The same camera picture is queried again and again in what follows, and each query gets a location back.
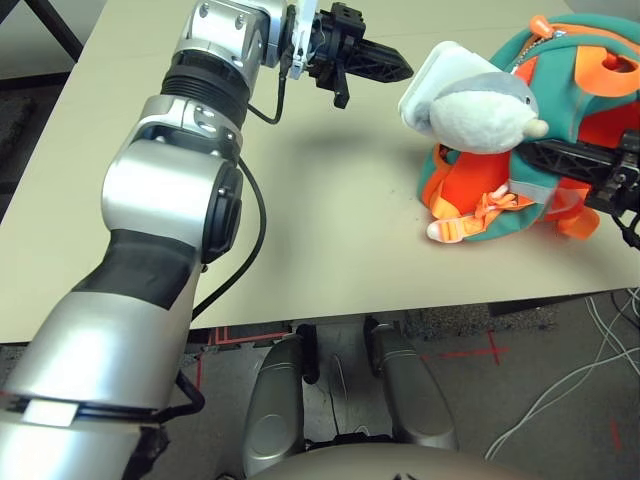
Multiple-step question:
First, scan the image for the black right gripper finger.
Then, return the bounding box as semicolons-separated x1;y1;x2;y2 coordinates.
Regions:
519;139;626;189

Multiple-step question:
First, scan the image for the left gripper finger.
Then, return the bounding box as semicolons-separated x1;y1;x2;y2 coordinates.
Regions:
349;37;415;85

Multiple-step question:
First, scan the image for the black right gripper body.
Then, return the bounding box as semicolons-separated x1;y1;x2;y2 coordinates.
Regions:
587;128;640;214

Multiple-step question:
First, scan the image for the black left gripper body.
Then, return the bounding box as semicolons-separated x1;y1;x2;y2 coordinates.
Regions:
307;2;369;109

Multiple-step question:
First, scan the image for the orange and teal backpack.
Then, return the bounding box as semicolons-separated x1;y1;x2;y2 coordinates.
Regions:
417;13;640;246

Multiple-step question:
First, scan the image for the grey white plush toy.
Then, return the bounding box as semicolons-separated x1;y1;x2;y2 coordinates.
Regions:
429;72;550;154

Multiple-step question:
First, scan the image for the short red tape strip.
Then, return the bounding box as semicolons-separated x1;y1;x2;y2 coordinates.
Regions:
609;419;624;461

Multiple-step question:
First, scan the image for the grey right robot leg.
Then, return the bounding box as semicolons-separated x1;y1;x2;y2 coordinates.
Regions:
367;317;459;451

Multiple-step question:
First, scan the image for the grey robot leg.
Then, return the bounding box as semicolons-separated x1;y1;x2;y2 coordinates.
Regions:
367;317;459;451
242;332;314;479

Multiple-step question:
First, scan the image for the grey robot torso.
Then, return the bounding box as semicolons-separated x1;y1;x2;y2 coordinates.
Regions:
247;439;551;480

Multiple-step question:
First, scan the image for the grey left robot leg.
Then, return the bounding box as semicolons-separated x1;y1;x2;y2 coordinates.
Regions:
242;332;314;479

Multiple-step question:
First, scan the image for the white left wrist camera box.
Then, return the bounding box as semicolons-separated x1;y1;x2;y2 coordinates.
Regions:
287;0;321;81

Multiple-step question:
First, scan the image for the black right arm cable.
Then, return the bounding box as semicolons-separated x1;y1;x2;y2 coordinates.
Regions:
612;209;640;251

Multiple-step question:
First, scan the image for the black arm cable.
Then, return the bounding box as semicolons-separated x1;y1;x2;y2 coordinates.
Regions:
172;47;294;419
612;209;640;251

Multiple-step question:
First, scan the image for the white floor cable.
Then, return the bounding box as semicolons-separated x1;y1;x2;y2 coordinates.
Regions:
584;289;640;386
484;349;640;461

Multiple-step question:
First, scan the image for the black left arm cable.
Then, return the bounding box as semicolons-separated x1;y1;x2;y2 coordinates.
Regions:
172;47;294;419

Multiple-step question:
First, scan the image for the dark metal frame leg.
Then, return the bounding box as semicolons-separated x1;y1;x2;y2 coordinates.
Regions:
0;0;84;94

